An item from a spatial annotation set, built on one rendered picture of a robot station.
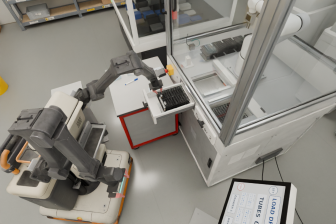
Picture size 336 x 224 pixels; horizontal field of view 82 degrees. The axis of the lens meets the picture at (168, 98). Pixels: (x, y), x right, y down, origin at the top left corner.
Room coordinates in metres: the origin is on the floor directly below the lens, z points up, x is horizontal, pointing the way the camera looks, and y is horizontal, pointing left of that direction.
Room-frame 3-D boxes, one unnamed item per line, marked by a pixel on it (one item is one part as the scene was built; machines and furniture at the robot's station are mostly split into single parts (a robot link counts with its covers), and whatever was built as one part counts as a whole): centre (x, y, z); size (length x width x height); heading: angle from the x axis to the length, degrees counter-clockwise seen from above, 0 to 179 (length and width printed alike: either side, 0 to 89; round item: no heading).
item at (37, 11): (4.19, 2.66, 0.22); 0.40 x 0.30 x 0.17; 112
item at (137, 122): (1.34, 0.26, 0.38); 0.62 x 0.58 x 0.76; 19
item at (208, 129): (0.75, -0.25, 0.87); 0.29 x 0.02 x 0.11; 19
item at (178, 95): (1.01, -0.04, 0.87); 0.22 x 0.18 x 0.06; 109
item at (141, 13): (2.78, 0.07, 1.13); 1.78 x 1.14 x 0.45; 19
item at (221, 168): (1.15, -0.62, 0.40); 1.03 x 0.95 x 0.80; 19
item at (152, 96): (1.01, -0.05, 0.86); 0.40 x 0.26 x 0.06; 109
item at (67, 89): (1.22, 0.93, 0.38); 0.30 x 0.30 x 0.76; 22
